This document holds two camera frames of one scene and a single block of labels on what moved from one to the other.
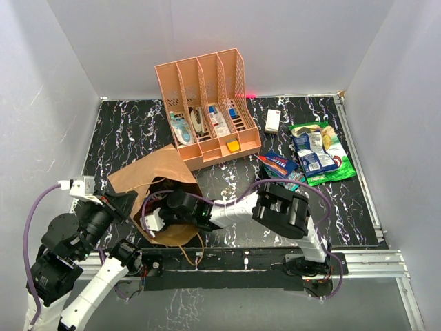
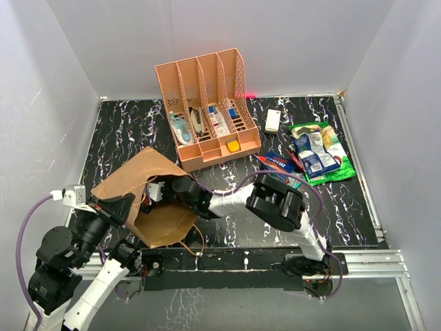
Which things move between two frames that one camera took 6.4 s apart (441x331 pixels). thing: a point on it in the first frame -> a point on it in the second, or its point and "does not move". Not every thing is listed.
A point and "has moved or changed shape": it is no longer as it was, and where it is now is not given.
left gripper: [121, 203] does not move
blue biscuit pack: [276, 165] does not move
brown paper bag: [151, 178] has moved or changed shape
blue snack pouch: [313, 154] does not move
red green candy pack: [298, 176] does not move
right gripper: [162, 213] -> [168, 182]
